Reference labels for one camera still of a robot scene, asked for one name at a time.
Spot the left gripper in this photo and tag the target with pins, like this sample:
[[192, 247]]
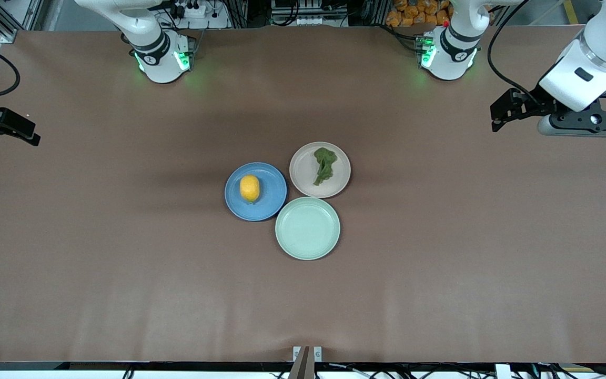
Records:
[[539, 104]]

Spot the green lettuce leaf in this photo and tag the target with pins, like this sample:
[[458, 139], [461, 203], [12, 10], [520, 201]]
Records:
[[324, 160]]

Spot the yellow lemon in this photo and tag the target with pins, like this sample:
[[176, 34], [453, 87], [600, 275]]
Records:
[[250, 188]]

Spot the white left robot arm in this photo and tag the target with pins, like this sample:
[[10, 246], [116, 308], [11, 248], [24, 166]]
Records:
[[458, 47]]

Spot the orange snack bags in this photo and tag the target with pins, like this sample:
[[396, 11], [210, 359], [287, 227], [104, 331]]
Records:
[[413, 13]]

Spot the white power strip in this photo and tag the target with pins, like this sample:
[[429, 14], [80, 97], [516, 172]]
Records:
[[195, 10]]

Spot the beige plate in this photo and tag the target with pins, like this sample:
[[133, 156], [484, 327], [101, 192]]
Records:
[[303, 173]]

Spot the white electronics box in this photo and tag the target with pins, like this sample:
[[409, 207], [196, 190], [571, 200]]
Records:
[[308, 13]]

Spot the mint green plate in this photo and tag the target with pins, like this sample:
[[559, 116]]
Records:
[[307, 229]]

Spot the blue plate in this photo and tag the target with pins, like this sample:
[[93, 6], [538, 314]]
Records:
[[271, 200]]

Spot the small white box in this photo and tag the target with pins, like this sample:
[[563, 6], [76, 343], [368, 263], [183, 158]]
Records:
[[503, 371]]

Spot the metal table edge bracket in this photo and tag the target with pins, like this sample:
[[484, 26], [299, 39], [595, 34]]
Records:
[[317, 353]]

